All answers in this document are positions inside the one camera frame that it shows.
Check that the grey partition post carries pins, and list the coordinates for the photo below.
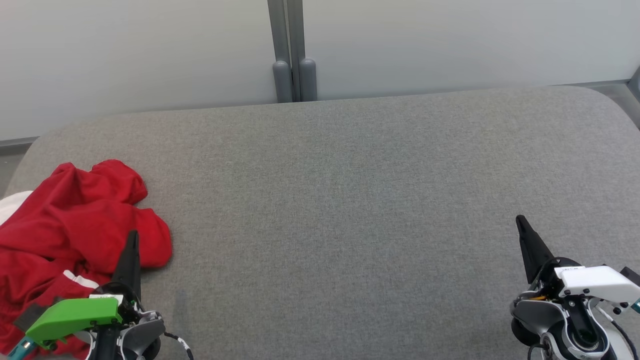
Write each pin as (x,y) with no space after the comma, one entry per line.
(307,75)
(282,75)

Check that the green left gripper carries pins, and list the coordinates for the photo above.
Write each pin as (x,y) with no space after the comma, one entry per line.
(75,315)

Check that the grey partition base rail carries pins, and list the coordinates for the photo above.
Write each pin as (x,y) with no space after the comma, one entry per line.
(600,84)
(15,142)

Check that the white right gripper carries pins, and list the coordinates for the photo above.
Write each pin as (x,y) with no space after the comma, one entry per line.
(595,282)

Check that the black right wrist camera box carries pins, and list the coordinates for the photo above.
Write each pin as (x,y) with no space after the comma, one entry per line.
(631,276)

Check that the red t-shirt white sleeves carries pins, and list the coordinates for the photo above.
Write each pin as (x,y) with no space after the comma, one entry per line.
(90,215)

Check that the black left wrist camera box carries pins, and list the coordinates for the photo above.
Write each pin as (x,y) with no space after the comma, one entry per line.
(32,316)

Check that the red shorts white stripe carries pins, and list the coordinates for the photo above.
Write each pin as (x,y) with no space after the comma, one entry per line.
(15,290)

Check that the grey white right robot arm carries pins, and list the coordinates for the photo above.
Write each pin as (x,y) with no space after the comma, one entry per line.
(530,312)

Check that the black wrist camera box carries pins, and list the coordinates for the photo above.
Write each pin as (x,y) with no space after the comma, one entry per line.
(32,316)
(631,276)

